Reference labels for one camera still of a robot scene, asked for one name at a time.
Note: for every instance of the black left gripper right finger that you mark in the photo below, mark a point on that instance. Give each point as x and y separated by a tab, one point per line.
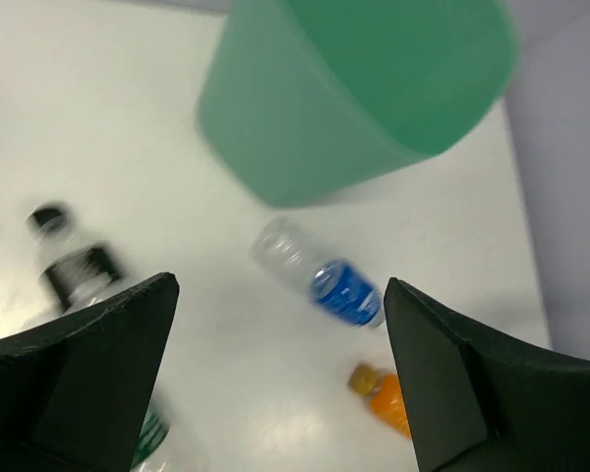
478	399

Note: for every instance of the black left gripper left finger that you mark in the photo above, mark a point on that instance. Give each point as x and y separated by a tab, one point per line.
74	392

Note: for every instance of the green label clear bottle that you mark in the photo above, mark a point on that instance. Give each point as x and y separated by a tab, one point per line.
152	452

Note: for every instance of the orange juice bottle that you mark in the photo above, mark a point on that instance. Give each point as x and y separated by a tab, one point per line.
382	392

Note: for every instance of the black label bottle black cap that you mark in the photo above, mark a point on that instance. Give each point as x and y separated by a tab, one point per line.
78	268

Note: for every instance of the blue label bottle white cap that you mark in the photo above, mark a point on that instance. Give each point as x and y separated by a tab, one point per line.
304	262

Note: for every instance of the green plastic bin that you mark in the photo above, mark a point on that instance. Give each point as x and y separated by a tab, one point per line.
306	98

